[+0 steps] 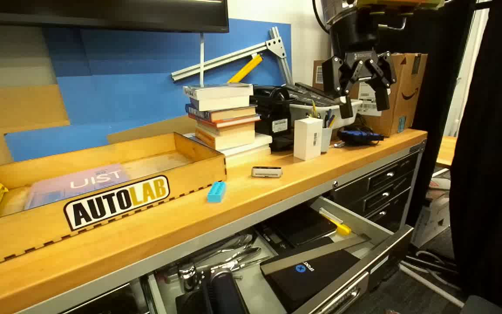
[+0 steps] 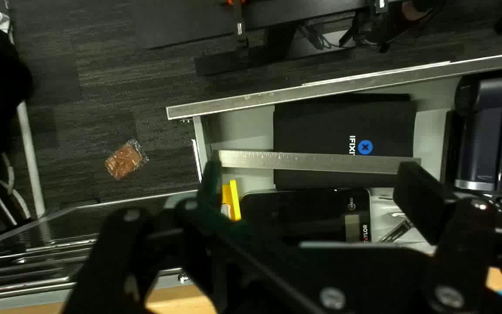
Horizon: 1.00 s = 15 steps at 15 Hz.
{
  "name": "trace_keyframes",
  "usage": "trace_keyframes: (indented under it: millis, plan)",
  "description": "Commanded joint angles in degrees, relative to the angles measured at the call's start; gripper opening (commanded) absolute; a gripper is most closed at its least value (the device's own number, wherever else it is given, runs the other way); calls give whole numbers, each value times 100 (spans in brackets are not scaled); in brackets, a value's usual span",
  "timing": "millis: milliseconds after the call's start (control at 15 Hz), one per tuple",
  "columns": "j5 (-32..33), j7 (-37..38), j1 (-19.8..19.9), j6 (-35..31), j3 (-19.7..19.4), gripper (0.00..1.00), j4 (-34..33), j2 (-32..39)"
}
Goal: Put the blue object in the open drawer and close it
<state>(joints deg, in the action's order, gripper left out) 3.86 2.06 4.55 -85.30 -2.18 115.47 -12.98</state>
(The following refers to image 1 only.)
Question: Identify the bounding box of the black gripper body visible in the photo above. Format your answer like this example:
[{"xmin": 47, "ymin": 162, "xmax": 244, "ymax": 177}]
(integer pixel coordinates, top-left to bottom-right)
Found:
[{"xmin": 322, "ymin": 50, "xmax": 395, "ymax": 95}]

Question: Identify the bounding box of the small blue object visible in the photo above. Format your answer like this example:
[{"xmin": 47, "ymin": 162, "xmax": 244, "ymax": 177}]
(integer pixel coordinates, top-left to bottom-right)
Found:
[{"xmin": 206, "ymin": 181, "xmax": 226, "ymax": 202}]

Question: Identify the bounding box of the black drawer cabinet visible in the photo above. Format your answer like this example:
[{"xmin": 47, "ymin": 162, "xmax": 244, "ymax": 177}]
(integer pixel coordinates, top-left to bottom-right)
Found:
[{"xmin": 328, "ymin": 153, "xmax": 418, "ymax": 230}]

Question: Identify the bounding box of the black case in drawer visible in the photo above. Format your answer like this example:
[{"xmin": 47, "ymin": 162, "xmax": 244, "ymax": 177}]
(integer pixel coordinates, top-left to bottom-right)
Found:
[{"xmin": 260, "ymin": 249, "xmax": 357, "ymax": 312}]

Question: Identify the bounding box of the open grey metal drawer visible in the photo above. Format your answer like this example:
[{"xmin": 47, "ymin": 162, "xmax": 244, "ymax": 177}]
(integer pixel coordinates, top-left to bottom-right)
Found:
[{"xmin": 141, "ymin": 195, "xmax": 409, "ymax": 314}]

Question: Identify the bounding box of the white plastic bin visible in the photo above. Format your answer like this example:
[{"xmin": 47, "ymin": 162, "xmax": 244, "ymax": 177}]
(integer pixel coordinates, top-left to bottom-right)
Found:
[{"xmin": 289, "ymin": 99, "xmax": 361, "ymax": 129}]

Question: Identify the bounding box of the white pen cup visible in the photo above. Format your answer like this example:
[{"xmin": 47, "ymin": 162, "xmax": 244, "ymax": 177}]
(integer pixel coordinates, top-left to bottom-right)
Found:
[{"xmin": 321, "ymin": 113, "xmax": 334, "ymax": 153}]

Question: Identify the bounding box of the cardboard box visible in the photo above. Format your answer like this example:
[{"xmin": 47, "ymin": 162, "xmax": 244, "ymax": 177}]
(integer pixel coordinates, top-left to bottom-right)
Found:
[{"xmin": 312, "ymin": 50, "xmax": 429, "ymax": 139}]

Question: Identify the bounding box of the white rectangular box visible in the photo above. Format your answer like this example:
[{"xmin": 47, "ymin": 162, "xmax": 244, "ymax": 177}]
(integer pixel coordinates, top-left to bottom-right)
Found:
[{"xmin": 293, "ymin": 118, "xmax": 322, "ymax": 160}]

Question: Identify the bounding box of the black device behind books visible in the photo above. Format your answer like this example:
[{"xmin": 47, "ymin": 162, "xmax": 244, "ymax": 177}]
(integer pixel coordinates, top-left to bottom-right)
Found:
[{"xmin": 253, "ymin": 87, "xmax": 293, "ymax": 153}]

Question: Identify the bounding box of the yellow bar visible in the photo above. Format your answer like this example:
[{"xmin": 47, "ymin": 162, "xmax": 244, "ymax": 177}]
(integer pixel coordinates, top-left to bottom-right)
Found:
[{"xmin": 228, "ymin": 54, "xmax": 263, "ymax": 83}]

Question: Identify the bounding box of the stack of books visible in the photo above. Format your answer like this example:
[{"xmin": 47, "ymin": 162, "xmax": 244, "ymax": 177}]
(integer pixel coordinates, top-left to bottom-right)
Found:
[{"xmin": 183, "ymin": 83, "xmax": 272, "ymax": 165}]

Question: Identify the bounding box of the black monitor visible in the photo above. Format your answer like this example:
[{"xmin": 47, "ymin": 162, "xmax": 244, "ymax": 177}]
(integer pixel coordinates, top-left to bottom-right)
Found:
[{"xmin": 0, "ymin": 0, "xmax": 228, "ymax": 33}]

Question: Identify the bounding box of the purple UIST booklet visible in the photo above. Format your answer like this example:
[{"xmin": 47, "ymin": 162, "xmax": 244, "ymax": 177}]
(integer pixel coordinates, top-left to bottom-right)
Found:
[{"xmin": 24, "ymin": 163, "xmax": 129, "ymax": 209}]

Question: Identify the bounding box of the wooden Autolab tray box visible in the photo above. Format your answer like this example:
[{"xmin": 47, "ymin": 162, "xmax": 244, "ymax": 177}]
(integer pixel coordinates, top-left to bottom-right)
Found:
[{"xmin": 0, "ymin": 132, "xmax": 226, "ymax": 263}]

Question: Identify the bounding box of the aluminium rail with bracket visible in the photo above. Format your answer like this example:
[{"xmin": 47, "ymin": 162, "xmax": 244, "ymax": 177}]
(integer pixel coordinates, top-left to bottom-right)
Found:
[{"xmin": 171, "ymin": 26, "xmax": 293, "ymax": 83}]

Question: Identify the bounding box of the yellow handled tool in drawer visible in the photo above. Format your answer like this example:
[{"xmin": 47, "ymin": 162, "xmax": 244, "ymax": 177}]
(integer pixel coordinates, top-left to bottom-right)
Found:
[{"xmin": 319, "ymin": 209, "xmax": 352, "ymax": 235}]

